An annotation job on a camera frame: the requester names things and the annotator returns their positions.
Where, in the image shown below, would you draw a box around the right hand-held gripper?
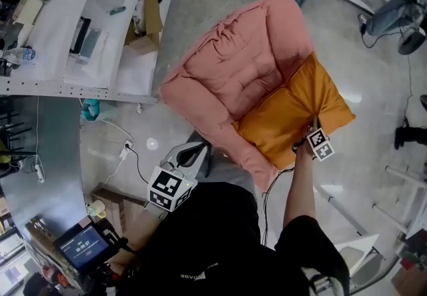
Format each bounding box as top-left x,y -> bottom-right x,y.
292,114 -> 336,163

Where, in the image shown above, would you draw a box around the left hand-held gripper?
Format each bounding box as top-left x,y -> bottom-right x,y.
144,141 -> 210,221

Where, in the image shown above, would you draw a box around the orange cushion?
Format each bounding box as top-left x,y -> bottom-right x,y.
232,52 -> 356,171

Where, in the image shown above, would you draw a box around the pink padded seat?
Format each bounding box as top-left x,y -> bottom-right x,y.
158,0 -> 316,192

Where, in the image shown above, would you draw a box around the person's right forearm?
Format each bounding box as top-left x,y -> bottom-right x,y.
282,147 -> 317,229

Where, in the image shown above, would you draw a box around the white power strip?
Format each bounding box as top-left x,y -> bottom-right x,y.
34,163 -> 46,185
119,140 -> 135,161

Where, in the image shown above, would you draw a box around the wooden crate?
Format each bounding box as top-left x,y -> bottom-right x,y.
91,187 -> 148,234

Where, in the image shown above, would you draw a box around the person's black t-shirt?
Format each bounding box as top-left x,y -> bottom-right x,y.
115,181 -> 351,296

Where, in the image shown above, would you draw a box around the yellow mug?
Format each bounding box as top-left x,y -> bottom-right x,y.
86,200 -> 107,219

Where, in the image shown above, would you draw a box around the black round chair base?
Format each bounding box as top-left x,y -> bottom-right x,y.
398,28 -> 427,56

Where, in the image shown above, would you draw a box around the open cardboard box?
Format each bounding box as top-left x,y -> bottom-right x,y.
124,0 -> 165,53

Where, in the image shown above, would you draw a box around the black screen with timer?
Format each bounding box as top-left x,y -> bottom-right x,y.
53,223 -> 111,273

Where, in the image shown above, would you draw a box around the grey-green flat panel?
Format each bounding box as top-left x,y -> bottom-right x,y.
77,28 -> 102,59

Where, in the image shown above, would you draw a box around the black tablet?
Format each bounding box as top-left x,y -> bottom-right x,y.
69,17 -> 92,55

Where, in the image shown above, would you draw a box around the white shelving bench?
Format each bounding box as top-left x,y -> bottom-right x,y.
0,0 -> 187,105

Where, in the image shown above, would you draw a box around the clear plastic water bottle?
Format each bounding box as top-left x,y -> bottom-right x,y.
0,47 -> 37,65

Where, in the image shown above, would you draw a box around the beige box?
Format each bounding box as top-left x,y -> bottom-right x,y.
12,0 -> 45,25

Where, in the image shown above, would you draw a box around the black power cable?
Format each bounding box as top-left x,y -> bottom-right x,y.
128,146 -> 151,186

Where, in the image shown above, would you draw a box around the thin black cables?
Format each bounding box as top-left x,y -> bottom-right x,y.
261,166 -> 296,247

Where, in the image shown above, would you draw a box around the white metal frame stool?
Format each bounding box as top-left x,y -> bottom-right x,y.
372,163 -> 427,234

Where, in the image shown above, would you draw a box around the grey backpack strap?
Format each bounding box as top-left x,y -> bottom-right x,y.
301,267 -> 345,296

